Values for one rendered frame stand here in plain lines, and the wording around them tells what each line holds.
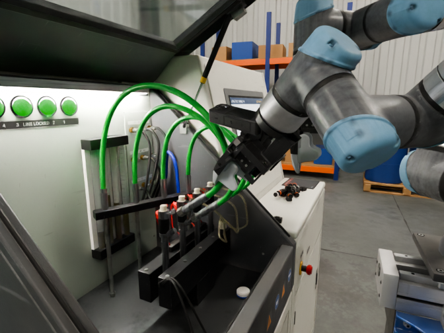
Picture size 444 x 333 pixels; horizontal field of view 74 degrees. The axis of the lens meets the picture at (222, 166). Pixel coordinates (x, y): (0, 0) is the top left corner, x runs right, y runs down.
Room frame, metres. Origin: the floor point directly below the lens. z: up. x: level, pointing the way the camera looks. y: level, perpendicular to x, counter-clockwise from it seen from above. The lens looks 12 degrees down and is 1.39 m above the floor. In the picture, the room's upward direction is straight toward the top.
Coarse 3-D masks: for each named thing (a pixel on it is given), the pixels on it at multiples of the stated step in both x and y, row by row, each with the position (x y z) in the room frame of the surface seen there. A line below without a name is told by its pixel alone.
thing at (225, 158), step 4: (232, 148) 0.54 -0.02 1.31; (228, 152) 0.53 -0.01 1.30; (232, 152) 0.53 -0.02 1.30; (224, 156) 0.54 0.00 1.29; (228, 156) 0.53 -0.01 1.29; (220, 160) 0.54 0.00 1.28; (224, 160) 0.54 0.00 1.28; (228, 160) 0.53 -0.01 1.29; (232, 160) 0.55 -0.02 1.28; (216, 164) 0.55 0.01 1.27; (220, 164) 0.55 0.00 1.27; (224, 164) 0.54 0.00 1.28; (216, 168) 0.56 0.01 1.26; (220, 168) 0.56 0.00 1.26; (216, 172) 0.57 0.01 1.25; (220, 172) 0.57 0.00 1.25
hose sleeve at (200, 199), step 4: (200, 196) 0.63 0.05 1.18; (204, 196) 0.62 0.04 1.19; (192, 200) 0.64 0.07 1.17; (196, 200) 0.63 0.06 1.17; (200, 200) 0.63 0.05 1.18; (204, 200) 0.62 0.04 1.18; (188, 204) 0.64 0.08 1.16; (192, 204) 0.64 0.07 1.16; (196, 204) 0.63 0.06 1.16; (200, 204) 0.63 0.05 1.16; (184, 208) 0.65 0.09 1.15; (188, 208) 0.64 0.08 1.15; (192, 208) 0.64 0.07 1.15; (184, 212) 0.65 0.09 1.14
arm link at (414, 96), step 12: (432, 72) 0.39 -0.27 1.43; (420, 84) 0.40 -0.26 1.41; (432, 84) 0.38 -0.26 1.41; (408, 96) 0.40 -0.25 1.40; (420, 96) 0.39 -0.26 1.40; (432, 96) 0.38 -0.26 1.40; (420, 108) 0.39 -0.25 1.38; (432, 108) 0.38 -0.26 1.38; (420, 120) 0.38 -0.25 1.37; (432, 120) 0.38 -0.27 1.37; (420, 132) 0.38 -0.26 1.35; (432, 132) 0.39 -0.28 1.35; (408, 144) 0.39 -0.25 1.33; (420, 144) 0.40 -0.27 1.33; (432, 144) 0.42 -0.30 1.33
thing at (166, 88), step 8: (128, 88) 0.72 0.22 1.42; (136, 88) 0.71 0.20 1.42; (144, 88) 0.70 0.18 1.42; (152, 88) 0.69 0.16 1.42; (160, 88) 0.67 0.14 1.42; (168, 88) 0.66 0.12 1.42; (120, 96) 0.73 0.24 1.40; (184, 96) 0.65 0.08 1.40; (112, 104) 0.74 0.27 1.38; (192, 104) 0.64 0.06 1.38; (200, 104) 0.64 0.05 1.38; (112, 112) 0.75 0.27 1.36; (200, 112) 0.63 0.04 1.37; (208, 112) 0.63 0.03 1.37; (208, 120) 0.62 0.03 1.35; (104, 128) 0.76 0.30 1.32; (216, 128) 0.61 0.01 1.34; (104, 136) 0.76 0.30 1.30; (224, 136) 0.61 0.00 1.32; (104, 144) 0.77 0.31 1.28; (224, 144) 0.60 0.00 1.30; (104, 152) 0.77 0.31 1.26; (224, 152) 0.60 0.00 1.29; (104, 160) 0.77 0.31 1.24; (104, 168) 0.77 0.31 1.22; (104, 176) 0.77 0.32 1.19; (104, 184) 0.77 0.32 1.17; (216, 184) 0.61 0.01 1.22; (104, 192) 0.77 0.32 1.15; (208, 192) 0.62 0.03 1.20; (216, 192) 0.62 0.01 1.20
